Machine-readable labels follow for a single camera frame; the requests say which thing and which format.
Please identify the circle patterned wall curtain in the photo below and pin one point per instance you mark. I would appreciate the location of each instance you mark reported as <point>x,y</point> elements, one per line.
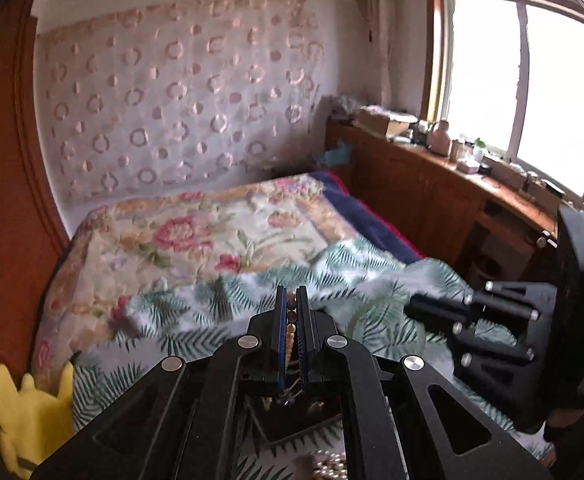
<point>172,100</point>

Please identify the white window curtain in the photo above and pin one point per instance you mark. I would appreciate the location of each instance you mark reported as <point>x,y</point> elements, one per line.
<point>379,35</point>

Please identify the green capped bottle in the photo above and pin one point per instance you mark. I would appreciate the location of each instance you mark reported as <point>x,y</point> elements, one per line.
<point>479,150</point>

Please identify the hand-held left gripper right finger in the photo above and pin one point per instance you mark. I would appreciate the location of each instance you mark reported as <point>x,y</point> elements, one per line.
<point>303,340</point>

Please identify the dark blue blanket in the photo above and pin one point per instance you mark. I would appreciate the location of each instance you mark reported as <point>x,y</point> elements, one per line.
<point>367,220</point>

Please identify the cardboard box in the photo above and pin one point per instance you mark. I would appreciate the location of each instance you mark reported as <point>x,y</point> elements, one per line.
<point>379,122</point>

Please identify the wooden cabinet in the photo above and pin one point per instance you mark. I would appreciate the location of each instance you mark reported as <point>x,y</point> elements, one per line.
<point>422,195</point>

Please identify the blue bag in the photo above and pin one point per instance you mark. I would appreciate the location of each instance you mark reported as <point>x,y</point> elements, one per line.
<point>334,155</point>

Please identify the tissue box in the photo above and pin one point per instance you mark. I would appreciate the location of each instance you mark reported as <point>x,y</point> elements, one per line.
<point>468,166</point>

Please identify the window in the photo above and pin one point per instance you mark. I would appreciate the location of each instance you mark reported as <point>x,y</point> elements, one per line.
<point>487,85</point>

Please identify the leaf print cloth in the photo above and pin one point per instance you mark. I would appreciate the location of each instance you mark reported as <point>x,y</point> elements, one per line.
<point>197,320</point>

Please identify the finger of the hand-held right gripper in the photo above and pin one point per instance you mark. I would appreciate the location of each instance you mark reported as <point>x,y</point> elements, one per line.
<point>432,312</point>
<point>492,345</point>

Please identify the yellow plush toy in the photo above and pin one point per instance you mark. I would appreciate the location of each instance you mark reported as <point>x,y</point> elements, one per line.
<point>27,420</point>

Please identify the floral blanket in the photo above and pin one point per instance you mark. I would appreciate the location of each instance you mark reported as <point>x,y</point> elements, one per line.
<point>197,230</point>

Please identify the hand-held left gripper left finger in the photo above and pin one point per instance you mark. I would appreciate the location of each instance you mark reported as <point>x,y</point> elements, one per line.
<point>282,340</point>

